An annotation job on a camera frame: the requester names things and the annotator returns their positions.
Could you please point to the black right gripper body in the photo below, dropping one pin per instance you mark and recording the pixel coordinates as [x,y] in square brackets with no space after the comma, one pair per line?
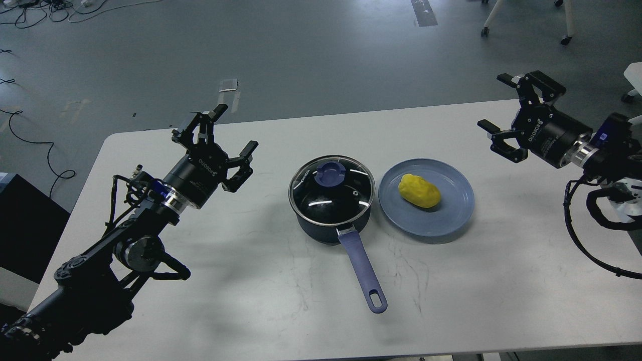
[548,133]

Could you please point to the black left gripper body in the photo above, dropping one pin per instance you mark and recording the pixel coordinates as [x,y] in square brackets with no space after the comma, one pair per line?
[197,175]

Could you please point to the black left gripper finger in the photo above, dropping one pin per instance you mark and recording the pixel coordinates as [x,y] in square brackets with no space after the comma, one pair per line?
[199,132]
[237,170]

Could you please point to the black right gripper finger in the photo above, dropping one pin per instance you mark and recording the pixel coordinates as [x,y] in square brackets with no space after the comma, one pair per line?
[499,141]
[534,88]

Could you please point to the glass lid blue knob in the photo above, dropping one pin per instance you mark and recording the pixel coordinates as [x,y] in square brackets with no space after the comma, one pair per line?
[332,190]

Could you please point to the yellow potato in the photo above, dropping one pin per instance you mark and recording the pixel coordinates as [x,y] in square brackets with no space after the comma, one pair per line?
[418,191]

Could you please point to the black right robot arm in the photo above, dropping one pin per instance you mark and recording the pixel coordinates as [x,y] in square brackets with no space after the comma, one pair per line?
[609,157]

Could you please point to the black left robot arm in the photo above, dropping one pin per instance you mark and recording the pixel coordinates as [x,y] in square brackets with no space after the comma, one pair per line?
[96,288]

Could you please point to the blue plate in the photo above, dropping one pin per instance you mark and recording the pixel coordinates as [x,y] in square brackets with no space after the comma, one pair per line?
[449,216]

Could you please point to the dark blue saucepan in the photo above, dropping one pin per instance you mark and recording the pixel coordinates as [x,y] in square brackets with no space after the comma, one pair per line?
[348,236]

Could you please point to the black box at left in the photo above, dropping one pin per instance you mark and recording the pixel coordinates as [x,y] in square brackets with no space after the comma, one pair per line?
[31,227]

